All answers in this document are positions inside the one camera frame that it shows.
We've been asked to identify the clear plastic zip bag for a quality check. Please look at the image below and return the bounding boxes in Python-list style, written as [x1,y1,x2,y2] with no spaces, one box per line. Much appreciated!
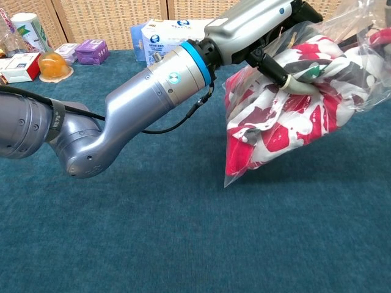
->
[222,0,391,189]

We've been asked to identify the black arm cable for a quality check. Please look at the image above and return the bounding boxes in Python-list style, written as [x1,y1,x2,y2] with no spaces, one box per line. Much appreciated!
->
[0,85,214,135]

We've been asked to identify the orange jelly cup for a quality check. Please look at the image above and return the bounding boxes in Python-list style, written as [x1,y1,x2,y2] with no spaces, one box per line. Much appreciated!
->
[38,51,74,83]

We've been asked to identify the red white patterned cloth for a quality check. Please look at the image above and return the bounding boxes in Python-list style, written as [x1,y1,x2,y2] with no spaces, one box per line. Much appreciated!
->
[224,29,391,178]

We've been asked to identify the white blue wipes pack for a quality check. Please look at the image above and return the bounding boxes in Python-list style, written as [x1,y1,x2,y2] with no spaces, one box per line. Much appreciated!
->
[130,18,214,68]

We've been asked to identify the white red carton box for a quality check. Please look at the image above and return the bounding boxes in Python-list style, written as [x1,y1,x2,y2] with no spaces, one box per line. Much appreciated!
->
[0,52,42,84]

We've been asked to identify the purple carton box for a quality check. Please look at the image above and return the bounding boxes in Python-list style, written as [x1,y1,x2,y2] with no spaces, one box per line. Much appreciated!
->
[75,39,110,65]

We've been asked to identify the blue carpet table mat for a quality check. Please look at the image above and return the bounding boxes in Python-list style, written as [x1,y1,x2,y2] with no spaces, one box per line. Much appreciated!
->
[0,45,391,293]

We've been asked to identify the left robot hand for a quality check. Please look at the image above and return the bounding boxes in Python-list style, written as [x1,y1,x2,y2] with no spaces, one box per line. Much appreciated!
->
[203,0,324,98]

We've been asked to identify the clear box purple contents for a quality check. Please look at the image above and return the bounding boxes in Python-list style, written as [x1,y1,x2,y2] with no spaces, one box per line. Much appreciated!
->
[54,43,79,65]

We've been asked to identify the woven folding screen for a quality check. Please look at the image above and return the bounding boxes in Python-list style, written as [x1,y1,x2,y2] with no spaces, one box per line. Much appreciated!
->
[0,0,391,51]

